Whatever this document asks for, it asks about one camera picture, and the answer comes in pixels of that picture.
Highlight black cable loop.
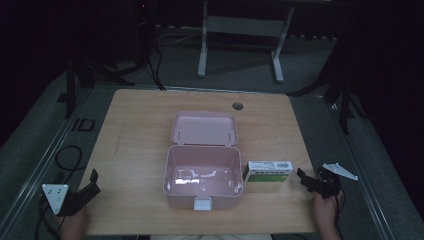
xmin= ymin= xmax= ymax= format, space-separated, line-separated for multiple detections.
xmin=54 ymin=145 xmax=88 ymax=174

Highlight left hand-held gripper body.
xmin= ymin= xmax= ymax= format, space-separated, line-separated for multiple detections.
xmin=41 ymin=183 xmax=92 ymax=217

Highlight person's left hand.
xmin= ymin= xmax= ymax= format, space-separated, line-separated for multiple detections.
xmin=55 ymin=205 xmax=90 ymax=238

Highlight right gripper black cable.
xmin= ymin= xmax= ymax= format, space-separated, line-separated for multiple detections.
xmin=333 ymin=188 xmax=348 ymax=240

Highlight white metal desk frame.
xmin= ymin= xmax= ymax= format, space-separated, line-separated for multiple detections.
xmin=197 ymin=0 xmax=296 ymax=84

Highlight white and green medicine box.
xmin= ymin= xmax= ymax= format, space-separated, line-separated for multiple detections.
xmin=242 ymin=160 xmax=294 ymax=184

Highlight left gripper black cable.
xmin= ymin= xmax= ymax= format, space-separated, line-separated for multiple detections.
xmin=34 ymin=194 xmax=64 ymax=240

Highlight person's right hand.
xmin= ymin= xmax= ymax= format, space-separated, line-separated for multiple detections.
xmin=311 ymin=189 xmax=345 ymax=231

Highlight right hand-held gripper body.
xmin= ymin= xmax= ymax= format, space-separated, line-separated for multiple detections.
xmin=311 ymin=162 xmax=360 ymax=200

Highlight pink plastic box with lid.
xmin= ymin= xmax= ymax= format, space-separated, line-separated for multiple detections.
xmin=162 ymin=110 xmax=244 ymax=212

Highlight black floor cables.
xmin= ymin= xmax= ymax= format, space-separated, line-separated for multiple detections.
xmin=131 ymin=0 xmax=204 ymax=92

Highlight black tripod stand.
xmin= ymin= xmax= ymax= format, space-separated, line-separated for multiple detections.
xmin=56 ymin=49 xmax=151 ymax=120
xmin=286 ymin=36 xmax=369 ymax=136

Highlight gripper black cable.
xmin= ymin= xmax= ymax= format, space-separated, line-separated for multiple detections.
xmin=333 ymin=188 xmax=348 ymax=240
xmin=34 ymin=194 xmax=64 ymax=240

